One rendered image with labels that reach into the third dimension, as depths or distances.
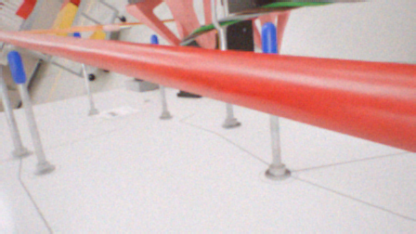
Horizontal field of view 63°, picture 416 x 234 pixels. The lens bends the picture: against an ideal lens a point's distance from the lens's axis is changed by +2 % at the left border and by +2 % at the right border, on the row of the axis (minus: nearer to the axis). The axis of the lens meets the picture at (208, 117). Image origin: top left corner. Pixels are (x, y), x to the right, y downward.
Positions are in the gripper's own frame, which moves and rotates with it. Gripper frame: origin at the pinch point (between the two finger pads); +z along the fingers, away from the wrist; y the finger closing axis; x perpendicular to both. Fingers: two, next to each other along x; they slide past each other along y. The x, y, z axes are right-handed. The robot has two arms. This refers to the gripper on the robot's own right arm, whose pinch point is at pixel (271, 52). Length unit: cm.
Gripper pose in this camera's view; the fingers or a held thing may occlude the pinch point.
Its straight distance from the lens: 50.1
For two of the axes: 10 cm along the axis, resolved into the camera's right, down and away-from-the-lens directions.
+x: 6.1, -4.4, 6.6
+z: 2.2, 8.9, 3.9
